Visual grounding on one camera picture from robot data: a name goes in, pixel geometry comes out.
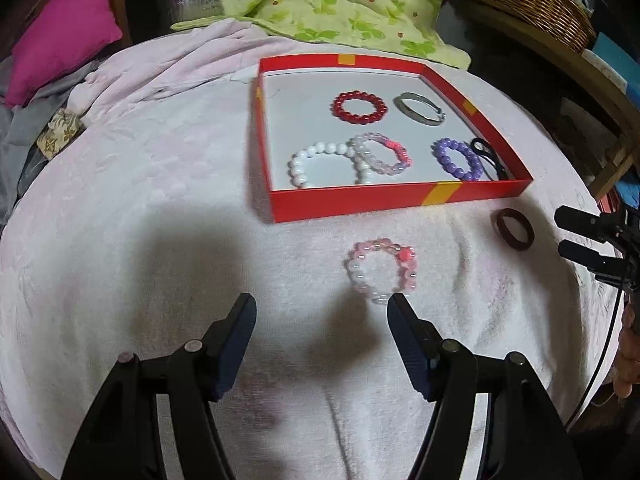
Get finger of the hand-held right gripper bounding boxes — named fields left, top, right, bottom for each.
left=554, top=204, right=608, bottom=242
left=557, top=239, right=622, bottom=275

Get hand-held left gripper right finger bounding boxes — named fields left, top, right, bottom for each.
left=387, top=293, right=584, bottom=480

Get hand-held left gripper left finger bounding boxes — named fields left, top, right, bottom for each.
left=60, top=293, right=257, bottom=480

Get dark maroon ring bangle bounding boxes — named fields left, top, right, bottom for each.
left=489, top=207, right=536, bottom=250

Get pale pink bead bracelet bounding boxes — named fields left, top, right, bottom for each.
left=344, top=238, right=419, bottom=306

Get black hair tie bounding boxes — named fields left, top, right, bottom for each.
left=469, top=137, right=509, bottom=181

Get purple bead bracelet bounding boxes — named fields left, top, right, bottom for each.
left=432, top=137, right=485, bottom=183

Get red shallow cardboard box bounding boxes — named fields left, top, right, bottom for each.
left=255, top=52, right=534, bottom=225

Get clear bead bracelet pink cord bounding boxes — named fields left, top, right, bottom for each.
left=349, top=132, right=414, bottom=177

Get white bead bracelet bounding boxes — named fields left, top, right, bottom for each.
left=288, top=140, right=374, bottom=190

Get silver metal bangle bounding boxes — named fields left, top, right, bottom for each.
left=393, top=92, right=447, bottom=126

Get red bead bracelet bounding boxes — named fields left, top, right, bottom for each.
left=330, top=89, right=389, bottom=125

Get person's right hand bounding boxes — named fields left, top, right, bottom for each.
left=613, top=304, right=640, bottom=399

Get curved wooden shelf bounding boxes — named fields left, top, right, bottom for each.
left=450, top=0, right=640, bottom=202

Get teal box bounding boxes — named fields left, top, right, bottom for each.
left=592, top=32, right=629, bottom=92

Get wicker basket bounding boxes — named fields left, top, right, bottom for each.
left=459, top=0, right=599, bottom=54

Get small beige patterned pouch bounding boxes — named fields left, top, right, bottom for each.
left=35, top=107, right=86, bottom=161

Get grey blanket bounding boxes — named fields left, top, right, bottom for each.
left=0, top=55, right=101, bottom=227

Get green floral quilt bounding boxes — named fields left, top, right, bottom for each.
left=170, top=0, right=471, bottom=69

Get magenta pillow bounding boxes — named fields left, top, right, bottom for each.
left=4, top=0, right=124, bottom=109

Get black cable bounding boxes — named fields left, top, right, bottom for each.
left=562, top=280, right=630, bottom=431

